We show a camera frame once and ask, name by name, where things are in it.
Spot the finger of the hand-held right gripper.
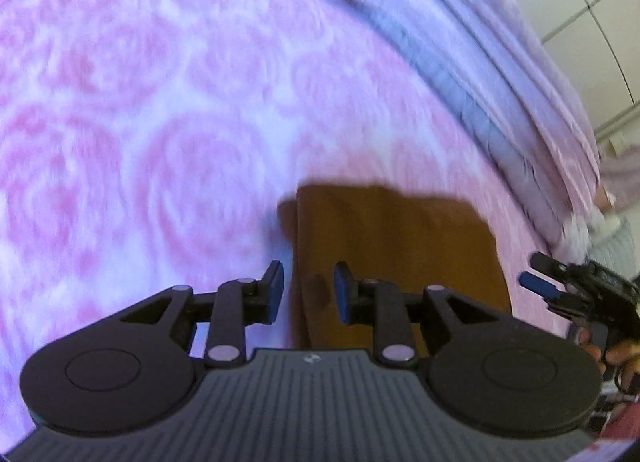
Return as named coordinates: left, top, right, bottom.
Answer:
left=518, top=272, right=567, bottom=299
left=529, top=252, right=572, bottom=279

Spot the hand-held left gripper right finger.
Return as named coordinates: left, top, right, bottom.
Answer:
left=333, top=262, right=506, bottom=368

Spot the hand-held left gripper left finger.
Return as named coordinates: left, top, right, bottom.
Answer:
left=117, top=260, right=285, bottom=368

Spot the brown long-sleeved sweater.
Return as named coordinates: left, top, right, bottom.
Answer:
left=277, top=183, right=514, bottom=351

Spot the person's right hand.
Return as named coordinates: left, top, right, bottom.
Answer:
left=575, top=329, right=640, bottom=369

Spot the pink floral bed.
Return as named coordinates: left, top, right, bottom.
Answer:
left=0, top=0, right=576, bottom=443

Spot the white wardrobe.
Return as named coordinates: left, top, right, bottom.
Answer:
left=520, top=0, right=640, bottom=143

